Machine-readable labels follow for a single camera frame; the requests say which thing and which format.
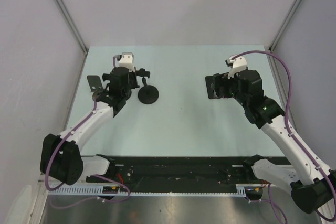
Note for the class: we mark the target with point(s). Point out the left aluminium frame post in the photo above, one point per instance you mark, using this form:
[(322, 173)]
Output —
[(71, 25)]

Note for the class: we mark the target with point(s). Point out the rusty base phone stand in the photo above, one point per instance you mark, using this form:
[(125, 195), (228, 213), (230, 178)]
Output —
[(96, 86)]

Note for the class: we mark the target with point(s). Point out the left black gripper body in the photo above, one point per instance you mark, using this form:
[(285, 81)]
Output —
[(132, 80)]

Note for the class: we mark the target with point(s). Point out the black stand holding white phone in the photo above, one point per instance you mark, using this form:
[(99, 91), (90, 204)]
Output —
[(148, 94)]

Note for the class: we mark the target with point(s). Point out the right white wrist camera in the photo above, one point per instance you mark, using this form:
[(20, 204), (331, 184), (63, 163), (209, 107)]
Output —
[(236, 64)]

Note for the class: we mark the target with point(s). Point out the right aluminium frame post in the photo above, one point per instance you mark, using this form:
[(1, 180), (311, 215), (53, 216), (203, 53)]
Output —
[(285, 24)]

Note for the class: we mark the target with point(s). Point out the black stand holding purple phone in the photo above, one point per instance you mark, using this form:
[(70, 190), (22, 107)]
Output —
[(106, 79)]

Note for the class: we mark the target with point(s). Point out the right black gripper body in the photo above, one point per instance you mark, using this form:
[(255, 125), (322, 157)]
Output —
[(230, 86)]

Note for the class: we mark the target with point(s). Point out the aluminium frame post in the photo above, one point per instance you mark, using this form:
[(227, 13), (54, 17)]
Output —
[(71, 25), (285, 24)]

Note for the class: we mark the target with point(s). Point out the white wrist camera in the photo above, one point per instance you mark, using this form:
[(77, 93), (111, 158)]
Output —
[(126, 59), (236, 64)]

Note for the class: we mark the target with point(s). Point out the black phone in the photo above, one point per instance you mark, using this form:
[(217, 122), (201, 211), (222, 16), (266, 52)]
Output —
[(208, 81)]

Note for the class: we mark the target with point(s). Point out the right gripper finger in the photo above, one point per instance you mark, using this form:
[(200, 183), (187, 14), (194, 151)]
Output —
[(216, 92), (217, 79)]

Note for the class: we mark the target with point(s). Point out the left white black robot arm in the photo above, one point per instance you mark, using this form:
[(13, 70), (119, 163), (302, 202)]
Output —
[(61, 157)]

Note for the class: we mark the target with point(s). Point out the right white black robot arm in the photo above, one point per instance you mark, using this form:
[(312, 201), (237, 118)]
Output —
[(311, 182)]

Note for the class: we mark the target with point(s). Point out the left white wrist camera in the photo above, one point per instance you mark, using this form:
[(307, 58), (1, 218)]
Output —
[(126, 59)]

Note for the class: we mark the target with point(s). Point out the white slotted cable duct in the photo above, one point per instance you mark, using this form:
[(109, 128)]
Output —
[(217, 190)]

